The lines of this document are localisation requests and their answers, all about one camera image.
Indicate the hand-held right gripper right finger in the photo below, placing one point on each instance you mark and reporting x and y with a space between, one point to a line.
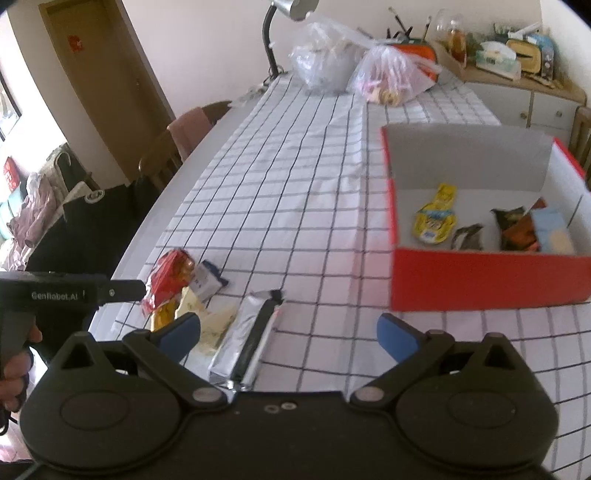
395 339

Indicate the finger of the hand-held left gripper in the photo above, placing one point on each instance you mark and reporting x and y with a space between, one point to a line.
124 290

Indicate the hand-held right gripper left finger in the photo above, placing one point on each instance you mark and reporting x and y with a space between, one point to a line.
182 334

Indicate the plain yellow snack packet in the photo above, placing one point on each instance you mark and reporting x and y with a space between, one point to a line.
164 318

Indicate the cream snack packet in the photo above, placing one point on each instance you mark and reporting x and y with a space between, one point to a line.
207 323

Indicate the red snack packet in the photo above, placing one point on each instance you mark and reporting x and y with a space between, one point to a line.
168 277

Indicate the silver snack packet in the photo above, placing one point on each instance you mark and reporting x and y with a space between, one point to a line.
235 337

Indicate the white blue snack packet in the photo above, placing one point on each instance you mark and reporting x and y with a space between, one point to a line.
207 279

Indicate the red cardboard box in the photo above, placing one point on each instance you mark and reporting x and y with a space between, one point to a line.
485 281

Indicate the yellow blue-label snack packet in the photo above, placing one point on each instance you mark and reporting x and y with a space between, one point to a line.
434 221

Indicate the small black white packet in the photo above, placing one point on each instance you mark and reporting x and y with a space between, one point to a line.
466 237

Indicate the brown snack packet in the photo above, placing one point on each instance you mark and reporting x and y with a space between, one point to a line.
512 228

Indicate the light blue snack packet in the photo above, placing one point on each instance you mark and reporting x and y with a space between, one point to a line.
551 230

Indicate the person's left hand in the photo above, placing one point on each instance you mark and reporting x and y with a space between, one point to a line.
14 378

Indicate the black jacket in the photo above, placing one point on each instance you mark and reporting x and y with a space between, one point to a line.
92 230

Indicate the pale pink clothes pile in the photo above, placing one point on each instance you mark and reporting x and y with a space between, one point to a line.
34 212

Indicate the brown wooden chair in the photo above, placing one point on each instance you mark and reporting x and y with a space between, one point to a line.
582 134
157 157

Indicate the pink cloth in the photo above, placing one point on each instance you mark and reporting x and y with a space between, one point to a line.
189 127

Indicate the brown wooden door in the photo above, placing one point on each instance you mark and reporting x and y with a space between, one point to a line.
101 92

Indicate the white wooden cabinet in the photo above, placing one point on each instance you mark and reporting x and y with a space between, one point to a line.
512 104

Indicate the pink plastic bag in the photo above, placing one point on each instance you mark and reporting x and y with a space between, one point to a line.
392 74

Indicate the clear plastic bag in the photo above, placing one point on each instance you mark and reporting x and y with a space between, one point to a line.
323 64

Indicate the grey desk lamp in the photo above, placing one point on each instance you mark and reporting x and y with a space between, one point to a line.
268 41

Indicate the orange storage container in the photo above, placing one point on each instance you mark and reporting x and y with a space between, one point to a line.
415 50

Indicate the green tissue box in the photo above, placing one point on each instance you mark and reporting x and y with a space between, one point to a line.
496 57

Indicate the amber liquid bottle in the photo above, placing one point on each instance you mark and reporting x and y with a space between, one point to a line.
458 44

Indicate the black brush stand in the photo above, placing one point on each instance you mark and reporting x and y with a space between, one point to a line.
399 30

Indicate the paint brush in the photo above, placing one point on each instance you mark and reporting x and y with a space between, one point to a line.
427 27

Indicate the yellow tissue holder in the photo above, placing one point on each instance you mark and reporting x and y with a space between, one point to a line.
524 53

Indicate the clear glass jar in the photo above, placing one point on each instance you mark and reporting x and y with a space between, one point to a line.
443 23

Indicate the blue packaged item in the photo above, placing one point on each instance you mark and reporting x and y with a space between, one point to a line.
547 53

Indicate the white tube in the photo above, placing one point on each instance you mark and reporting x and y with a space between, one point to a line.
524 32

